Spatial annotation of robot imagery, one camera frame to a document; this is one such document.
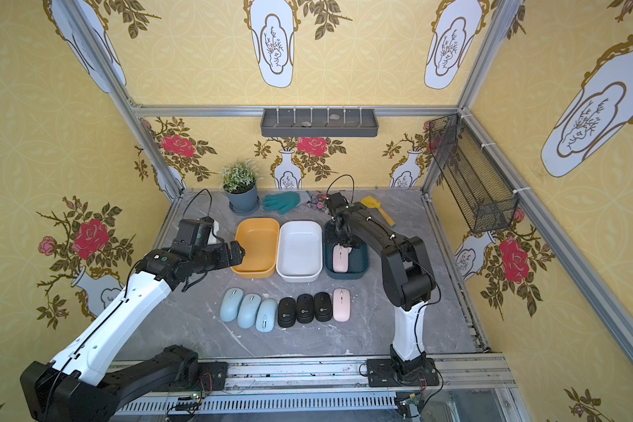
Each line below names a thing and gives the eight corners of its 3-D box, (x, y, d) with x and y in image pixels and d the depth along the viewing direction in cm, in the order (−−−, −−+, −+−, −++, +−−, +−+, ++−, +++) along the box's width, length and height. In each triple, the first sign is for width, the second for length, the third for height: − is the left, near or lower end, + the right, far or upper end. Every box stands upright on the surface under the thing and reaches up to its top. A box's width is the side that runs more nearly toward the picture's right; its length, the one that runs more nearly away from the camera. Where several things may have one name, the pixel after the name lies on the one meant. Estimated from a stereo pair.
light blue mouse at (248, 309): (237, 329, 84) (235, 326, 82) (244, 296, 91) (242, 293, 89) (257, 329, 84) (255, 326, 82) (261, 296, 91) (260, 293, 89)
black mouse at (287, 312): (276, 327, 85) (275, 324, 82) (279, 301, 90) (278, 297, 88) (295, 327, 85) (294, 324, 82) (297, 301, 90) (296, 297, 88)
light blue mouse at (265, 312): (255, 332, 83) (252, 329, 81) (259, 302, 90) (257, 298, 87) (274, 332, 84) (273, 329, 81) (277, 302, 90) (276, 298, 87)
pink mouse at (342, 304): (332, 322, 86) (333, 319, 84) (332, 289, 93) (332, 287, 91) (352, 322, 86) (353, 319, 84) (350, 289, 93) (350, 287, 91)
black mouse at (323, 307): (314, 322, 86) (313, 318, 83) (314, 296, 92) (314, 292, 89) (332, 322, 86) (332, 318, 83) (331, 296, 92) (332, 292, 89)
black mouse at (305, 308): (296, 323, 86) (295, 319, 83) (297, 297, 91) (297, 293, 89) (314, 323, 86) (314, 319, 83) (314, 297, 91) (314, 293, 89)
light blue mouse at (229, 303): (219, 321, 86) (216, 318, 83) (226, 291, 92) (224, 287, 90) (237, 321, 86) (235, 318, 83) (243, 291, 92) (241, 287, 90)
